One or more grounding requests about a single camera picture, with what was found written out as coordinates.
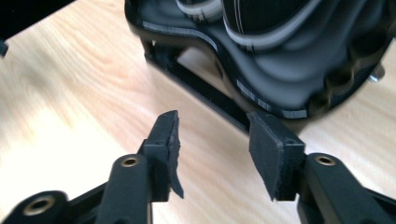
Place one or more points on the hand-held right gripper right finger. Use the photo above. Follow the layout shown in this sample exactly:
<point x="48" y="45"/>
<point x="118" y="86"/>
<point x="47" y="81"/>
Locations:
<point x="274" y="155"/>

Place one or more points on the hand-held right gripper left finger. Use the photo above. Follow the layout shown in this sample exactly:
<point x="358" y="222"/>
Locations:
<point x="162" y="155"/>

